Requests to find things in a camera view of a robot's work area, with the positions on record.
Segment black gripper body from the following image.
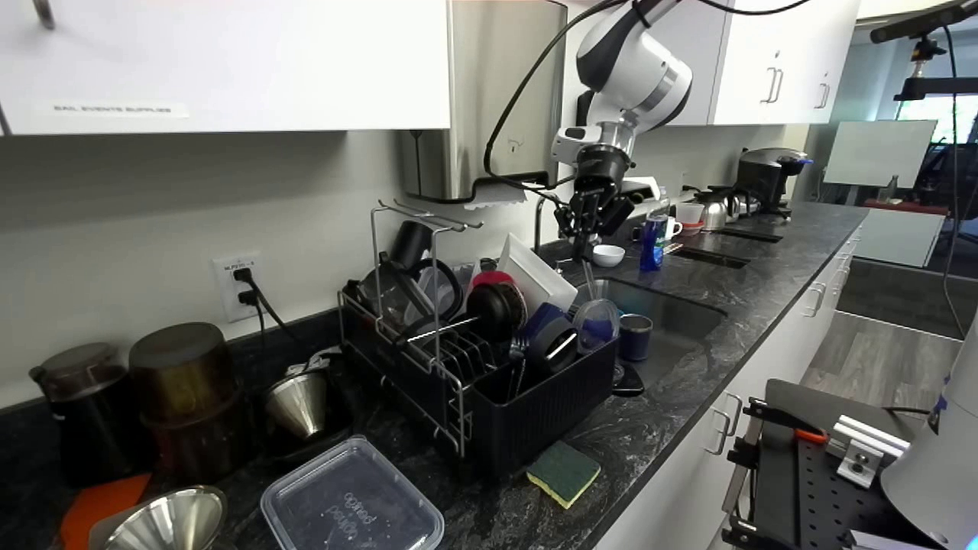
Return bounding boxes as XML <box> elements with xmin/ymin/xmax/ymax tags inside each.
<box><xmin>570</xmin><ymin>146</ymin><xmax>628</xmax><ymax>201</ymax></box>

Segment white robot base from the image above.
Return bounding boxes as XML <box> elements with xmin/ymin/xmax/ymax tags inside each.
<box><xmin>881</xmin><ymin>314</ymin><xmax>978</xmax><ymax>550</ymax></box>

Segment chrome sink faucet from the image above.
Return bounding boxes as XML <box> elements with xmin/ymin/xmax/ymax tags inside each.
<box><xmin>532</xmin><ymin>194</ymin><xmax>567</xmax><ymax>255</ymax></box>

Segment red round dish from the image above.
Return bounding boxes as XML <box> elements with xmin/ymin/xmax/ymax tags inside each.
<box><xmin>466</xmin><ymin>266</ymin><xmax>520</xmax><ymax>299</ymax></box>

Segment stainless steel sink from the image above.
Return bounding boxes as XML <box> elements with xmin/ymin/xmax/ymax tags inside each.
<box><xmin>567</xmin><ymin>272</ymin><xmax>729</xmax><ymax>347</ymax></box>

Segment stainless steel mug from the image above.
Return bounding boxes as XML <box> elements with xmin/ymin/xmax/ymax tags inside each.
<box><xmin>618</xmin><ymin>313</ymin><xmax>657</xmax><ymax>368</ymax></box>

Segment black hanging mug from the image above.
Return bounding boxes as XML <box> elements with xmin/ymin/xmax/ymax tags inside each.
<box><xmin>389</xmin><ymin>218</ymin><xmax>436</xmax><ymax>272</ymax></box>

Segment small white bowl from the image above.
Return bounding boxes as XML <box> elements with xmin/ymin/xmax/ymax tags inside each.
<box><xmin>589</xmin><ymin>242</ymin><xmax>628</xmax><ymax>272</ymax></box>

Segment blue bottle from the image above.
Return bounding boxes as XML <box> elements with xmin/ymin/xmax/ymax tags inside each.
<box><xmin>637</xmin><ymin>212</ymin><xmax>669</xmax><ymax>276</ymax></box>

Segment dark blue bowl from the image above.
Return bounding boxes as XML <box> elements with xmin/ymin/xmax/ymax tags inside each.
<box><xmin>522</xmin><ymin>304</ymin><xmax>578</xmax><ymax>354</ymax></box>

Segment black round pan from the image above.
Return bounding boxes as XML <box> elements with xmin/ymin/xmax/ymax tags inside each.
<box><xmin>465</xmin><ymin>280</ymin><xmax>532</xmax><ymax>344</ymax></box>

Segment steel paper towel dispenser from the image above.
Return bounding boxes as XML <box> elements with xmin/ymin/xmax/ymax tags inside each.
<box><xmin>395</xmin><ymin>0</ymin><xmax>570</xmax><ymax>206</ymax></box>

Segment black coffee machine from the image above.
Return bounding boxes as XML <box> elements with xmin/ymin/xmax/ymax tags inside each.
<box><xmin>698</xmin><ymin>145</ymin><xmax>814</xmax><ymax>229</ymax></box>

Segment green yellow sponge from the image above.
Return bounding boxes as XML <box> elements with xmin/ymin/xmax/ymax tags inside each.
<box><xmin>522</xmin><ymin>438</ymin><xmax>606</xmax><ymax>514</ymax></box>

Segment black orange clamp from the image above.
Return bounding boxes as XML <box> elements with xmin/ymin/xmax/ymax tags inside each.
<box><xmin>740</xmin><ymin>397</ymin><xmax>834</xmax><ymax>453</ymax></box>

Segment white panel board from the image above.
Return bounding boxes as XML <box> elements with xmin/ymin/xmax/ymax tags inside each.
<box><xmin>822</xmin><ymin>120</ymin><xmax>941</xmax><ymax>194</ymax></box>

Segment white lower cabinets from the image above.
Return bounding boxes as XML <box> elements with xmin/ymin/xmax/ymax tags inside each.
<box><xmin>591</xmin><ymin>233</ymin><xmax>863</xmax><ymax>550</ymax></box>

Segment black perforated board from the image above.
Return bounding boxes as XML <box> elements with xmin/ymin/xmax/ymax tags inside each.
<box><xmin>759</xmin><ymin>377</ymin><xmax>921</xmax><ymax>550</ymax></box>

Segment dark brown metal canister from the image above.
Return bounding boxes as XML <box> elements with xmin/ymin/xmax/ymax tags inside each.
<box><xmin>127</xmin><ymin>321</ymin><xmax>247</xmax><ymax>482</ymax></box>

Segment white cabinet label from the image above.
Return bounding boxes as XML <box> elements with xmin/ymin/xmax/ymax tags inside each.
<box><xmin>50</xmin><ymin>97</ymin><xmax>195</xmax><ymax>120</ymax></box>

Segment steel mixing bowl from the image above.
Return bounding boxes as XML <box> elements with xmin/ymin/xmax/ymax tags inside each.
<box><xmin>87</xmin><ymin>482</ymin><xmax>229</xmax><ymax>550</ymax></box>

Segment black lidded kettle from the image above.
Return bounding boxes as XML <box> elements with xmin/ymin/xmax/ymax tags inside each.
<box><xmin>28</xmin><ymin>338</ymin><xmax>140</xmax><ymax>485</ymax></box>

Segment orange flat item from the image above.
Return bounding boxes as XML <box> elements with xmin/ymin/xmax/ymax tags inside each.
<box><xmin>57</xmin><ymin>471</ymin><xmax>154</xmax><ymax>550</ymax></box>

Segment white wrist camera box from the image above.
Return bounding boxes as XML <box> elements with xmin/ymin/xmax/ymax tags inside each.
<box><xmin>618</xmin><ymin>174</ymin><xmax>665</xmax><ymax>207</ymax></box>

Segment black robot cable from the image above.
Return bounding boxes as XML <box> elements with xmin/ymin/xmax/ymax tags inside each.
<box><xmin>478</xmin><ymin>0</ymin><xmax>636</xmax><ymax>179</ymax></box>

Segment black wire dish rack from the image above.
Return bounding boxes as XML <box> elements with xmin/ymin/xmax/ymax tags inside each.
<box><xmin>337</xmin><ymin>196</ymin><xmax>647</xmax><ymax>477</ymax></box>

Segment silver cabinet handle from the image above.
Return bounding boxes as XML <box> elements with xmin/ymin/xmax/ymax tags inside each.
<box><xmin>709</xmin><ymin>394</ymin><xmax>744</xmax><ymax>458</ymax></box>

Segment aluminium bracket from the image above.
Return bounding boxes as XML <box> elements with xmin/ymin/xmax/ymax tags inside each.
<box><xmin>827</xmin><ymin>409</ymin><xmax>913</xmax><ymax>492</ymax></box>

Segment black power plug cable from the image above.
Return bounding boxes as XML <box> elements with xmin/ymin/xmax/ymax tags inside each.
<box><xmin>229</xmin><ymin>266</ymin><xmax>308</xmax><ymax>370</ymax></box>

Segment black camera tripod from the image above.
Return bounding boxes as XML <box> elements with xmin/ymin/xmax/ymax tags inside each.
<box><xmin>869</xmin><ymin>0</ymin><xmax>978</xmax><ymax>105</ymax></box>

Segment white wall outlet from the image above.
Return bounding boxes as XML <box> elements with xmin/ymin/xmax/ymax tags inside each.
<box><xmin>211</xmin><ymin>249</ymin><xmax>270</xmax><ymax>328</ymax></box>

